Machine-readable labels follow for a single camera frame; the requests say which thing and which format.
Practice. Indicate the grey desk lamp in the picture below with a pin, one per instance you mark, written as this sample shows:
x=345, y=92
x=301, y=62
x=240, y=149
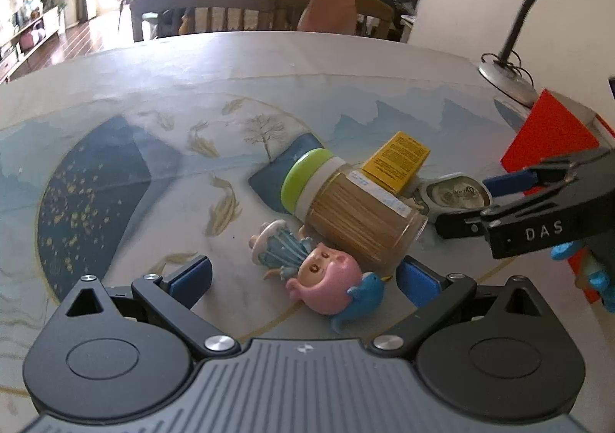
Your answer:
x=509, y=82

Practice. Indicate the round pale green tin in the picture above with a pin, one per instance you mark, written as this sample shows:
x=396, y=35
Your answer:
x=451, y=195

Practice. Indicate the pink-headed doll figure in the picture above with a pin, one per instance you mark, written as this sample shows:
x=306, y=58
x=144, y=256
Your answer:
x=326, y=279

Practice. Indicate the pink bag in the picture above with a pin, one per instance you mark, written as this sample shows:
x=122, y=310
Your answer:
x=29, y=37

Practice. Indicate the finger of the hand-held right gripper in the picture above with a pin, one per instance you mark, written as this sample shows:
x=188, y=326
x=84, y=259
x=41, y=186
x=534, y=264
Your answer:
x=509, y=183
x=461, y=224

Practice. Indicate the yellow cardboard box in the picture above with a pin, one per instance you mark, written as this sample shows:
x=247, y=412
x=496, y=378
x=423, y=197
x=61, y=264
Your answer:
x=396, y=159

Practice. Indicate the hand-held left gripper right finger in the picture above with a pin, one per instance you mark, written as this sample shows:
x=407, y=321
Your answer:
x=418, y=284

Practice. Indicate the blue and orange toy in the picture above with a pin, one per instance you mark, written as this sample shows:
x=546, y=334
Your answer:
x=600, y=281

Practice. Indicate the green-lidded toothpick jar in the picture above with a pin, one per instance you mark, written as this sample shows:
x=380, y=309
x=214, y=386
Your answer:
x=355, y=217

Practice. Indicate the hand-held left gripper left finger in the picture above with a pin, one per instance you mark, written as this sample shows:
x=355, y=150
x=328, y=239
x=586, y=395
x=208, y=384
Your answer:
x=192, y=277

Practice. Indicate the orange cloth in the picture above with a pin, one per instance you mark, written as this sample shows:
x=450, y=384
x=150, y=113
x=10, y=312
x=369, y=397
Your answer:
x=329, y=8

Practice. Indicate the large red box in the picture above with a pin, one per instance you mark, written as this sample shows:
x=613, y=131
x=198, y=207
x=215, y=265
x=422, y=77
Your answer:
x=552, y=130

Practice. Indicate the wooden tv cabinet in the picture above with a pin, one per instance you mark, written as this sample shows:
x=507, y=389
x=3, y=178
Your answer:
x=24, y=49

